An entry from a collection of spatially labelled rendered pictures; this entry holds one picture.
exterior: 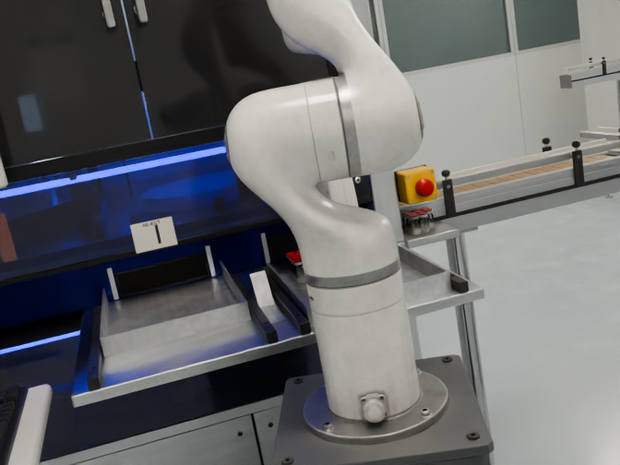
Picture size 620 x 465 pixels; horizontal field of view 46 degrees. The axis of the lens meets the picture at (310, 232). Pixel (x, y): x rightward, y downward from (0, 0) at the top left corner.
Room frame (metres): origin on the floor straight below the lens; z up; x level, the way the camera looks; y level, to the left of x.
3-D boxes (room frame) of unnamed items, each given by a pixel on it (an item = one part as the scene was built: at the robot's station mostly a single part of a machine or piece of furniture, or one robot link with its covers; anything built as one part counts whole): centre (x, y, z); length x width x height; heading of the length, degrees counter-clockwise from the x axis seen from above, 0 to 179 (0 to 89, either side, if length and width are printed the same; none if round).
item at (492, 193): (1.84, -0.50, 0.92); 0.69 x 0.16 x 0.16; 103
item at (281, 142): (0.88, -0.01, 1.16); 0.19 x 0.12 x 0.24; 88
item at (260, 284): (1.28, 0.10, 0.91); 0.14 x 0.03 x 0.06; 13
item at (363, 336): (0.88, -0.04, 0.95); 0.19 x 0.19 x 0.18
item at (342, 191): (1.26, -0.06, 1.07); 0.10 x 0.08 x 0.11; 13
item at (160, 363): (1.36, 0.11, 0.87); 0.70 x 0.48 x 0.02; 103
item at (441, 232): (1.68, -0.26, 0.87); 0.14 x 0.13 x 0.02; 13
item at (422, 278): (1.36, -0.06, 0.90); 0.34 x 0.26 x 0.04; 12
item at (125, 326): (1.39, 0.30, 0.90); 0.34 x 0.26 x 0.04; 13
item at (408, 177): (1.64, -0.25, 0.99); 0.08 x 0.07 x 0.07; 13
